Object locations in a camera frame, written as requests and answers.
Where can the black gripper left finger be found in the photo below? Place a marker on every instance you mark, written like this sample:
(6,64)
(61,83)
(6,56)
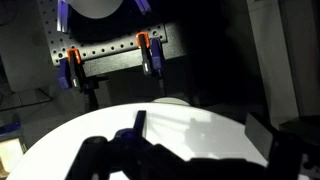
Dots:
(140,121)

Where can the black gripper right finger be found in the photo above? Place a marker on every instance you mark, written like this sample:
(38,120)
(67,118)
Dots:
(260,133)

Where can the orange blue bar clamp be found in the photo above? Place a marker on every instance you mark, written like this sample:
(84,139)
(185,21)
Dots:
(75,71)
(148,56)

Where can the white upright panel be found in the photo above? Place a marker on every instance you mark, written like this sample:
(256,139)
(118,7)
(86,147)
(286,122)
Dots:
(270,60)

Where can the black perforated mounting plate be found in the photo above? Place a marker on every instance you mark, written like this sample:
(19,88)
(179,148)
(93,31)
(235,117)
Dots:
(110,46)

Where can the blue clamp bar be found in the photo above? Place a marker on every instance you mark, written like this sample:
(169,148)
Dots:
(62,15)
(143,5)

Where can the white round disc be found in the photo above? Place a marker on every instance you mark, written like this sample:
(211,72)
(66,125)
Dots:
(96,8)

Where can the small blue tool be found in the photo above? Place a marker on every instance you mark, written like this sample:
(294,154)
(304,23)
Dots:
(9,128)

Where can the small wooden box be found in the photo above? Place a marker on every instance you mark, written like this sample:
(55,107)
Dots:
(10,155)

